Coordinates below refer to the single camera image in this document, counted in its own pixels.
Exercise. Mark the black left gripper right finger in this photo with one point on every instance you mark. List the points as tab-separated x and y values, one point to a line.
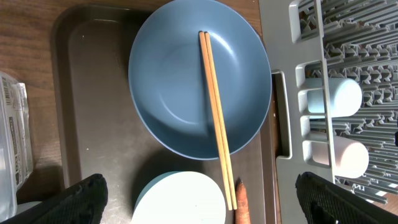
324	202

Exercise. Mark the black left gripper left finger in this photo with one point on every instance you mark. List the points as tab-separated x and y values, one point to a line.
82	203

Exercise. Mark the pink cup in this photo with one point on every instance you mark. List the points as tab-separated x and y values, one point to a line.
351	157

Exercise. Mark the light blue cup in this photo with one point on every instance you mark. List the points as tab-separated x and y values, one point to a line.
345	98

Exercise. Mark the grey dishwasher rack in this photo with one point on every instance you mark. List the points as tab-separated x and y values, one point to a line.
336	67

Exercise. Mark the brown serving tray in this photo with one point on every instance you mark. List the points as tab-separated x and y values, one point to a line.
99	128

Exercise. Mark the clear plastic bin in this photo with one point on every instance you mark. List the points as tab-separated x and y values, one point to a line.
16	152

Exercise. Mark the orange carrot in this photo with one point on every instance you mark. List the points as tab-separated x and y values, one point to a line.
242	214

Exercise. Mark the light blue rice bowl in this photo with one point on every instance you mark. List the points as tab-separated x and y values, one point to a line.
185	197

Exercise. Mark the dark blue plate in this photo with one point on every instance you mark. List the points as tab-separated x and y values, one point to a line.
167	77

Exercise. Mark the wooden chopstick right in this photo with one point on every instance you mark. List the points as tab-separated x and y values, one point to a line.
221	120

